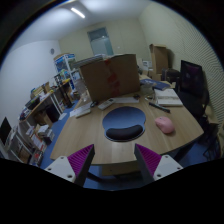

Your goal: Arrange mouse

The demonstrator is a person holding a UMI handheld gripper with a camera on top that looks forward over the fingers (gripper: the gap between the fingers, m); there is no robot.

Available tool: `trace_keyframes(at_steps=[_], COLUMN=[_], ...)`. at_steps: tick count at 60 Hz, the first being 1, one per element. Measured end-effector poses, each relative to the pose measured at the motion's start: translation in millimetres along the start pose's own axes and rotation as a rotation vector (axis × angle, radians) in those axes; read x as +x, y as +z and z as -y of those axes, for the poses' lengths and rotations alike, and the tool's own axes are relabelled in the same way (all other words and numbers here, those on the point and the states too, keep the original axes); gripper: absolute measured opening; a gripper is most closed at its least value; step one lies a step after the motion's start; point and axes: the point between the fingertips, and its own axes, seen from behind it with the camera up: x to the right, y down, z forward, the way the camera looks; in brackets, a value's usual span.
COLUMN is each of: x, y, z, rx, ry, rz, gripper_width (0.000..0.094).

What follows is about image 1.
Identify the blue notebook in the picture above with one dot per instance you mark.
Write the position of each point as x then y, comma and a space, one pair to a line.
161, 86

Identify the white open book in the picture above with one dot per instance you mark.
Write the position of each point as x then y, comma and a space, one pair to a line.
167, 97

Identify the grey door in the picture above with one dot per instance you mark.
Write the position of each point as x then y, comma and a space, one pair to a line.
100, 42

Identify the wooden table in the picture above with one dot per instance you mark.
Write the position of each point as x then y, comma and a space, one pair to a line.
80, 132

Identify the black computer monitor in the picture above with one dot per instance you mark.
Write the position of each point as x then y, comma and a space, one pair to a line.
5, 129

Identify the pink computer mouse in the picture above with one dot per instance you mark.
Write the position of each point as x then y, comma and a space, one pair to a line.
164, 124

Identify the large cardboard box on table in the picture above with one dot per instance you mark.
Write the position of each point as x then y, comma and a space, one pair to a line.
111, 77

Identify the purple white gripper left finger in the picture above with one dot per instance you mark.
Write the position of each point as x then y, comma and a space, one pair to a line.
73, 168

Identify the side desk with clutter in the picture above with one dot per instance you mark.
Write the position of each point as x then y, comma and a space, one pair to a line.
47, 99

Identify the black office chair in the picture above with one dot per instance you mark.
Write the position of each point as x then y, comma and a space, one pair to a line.
192, 90

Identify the white keyboard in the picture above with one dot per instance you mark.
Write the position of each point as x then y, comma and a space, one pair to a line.
125, 100

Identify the ceiling light strip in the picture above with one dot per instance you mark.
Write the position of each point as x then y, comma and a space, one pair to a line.
77, 12

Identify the white paper sheets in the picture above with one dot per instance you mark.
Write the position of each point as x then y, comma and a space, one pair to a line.
81, 111

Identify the blue white printed box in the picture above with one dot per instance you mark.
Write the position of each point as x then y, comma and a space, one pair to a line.
64, 62

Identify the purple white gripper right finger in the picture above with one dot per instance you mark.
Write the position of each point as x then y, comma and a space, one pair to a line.
153, 166

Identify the low shelf with books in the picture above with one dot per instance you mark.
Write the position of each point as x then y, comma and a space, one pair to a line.
29, 148

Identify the black pen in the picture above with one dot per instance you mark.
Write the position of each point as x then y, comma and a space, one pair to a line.
159, 107

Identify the tall cardboard box background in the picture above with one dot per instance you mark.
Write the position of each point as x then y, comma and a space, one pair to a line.
159, 57

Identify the white remote control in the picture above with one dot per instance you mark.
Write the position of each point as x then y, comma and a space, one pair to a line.
106, 104

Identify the blue mouse pad wrist rest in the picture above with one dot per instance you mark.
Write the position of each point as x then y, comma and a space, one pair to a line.
124, 124

